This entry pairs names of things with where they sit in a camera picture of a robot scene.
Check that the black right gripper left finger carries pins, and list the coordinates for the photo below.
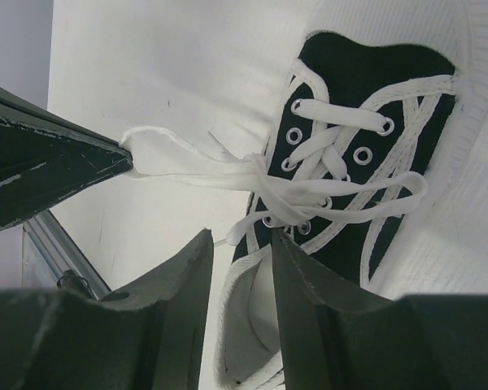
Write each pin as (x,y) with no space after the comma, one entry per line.
(146,335)

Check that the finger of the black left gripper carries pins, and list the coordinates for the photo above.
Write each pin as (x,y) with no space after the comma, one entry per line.
(45,159)

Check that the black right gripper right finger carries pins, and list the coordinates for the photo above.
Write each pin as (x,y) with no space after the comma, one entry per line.
(336,335)

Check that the black white canvas sneaker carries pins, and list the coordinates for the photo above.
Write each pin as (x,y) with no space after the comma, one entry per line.
(350,50)

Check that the white shoelace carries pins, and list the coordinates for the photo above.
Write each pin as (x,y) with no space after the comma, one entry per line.
(296,202)

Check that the left aluminium corner post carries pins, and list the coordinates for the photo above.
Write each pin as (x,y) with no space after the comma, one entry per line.
(61,253)

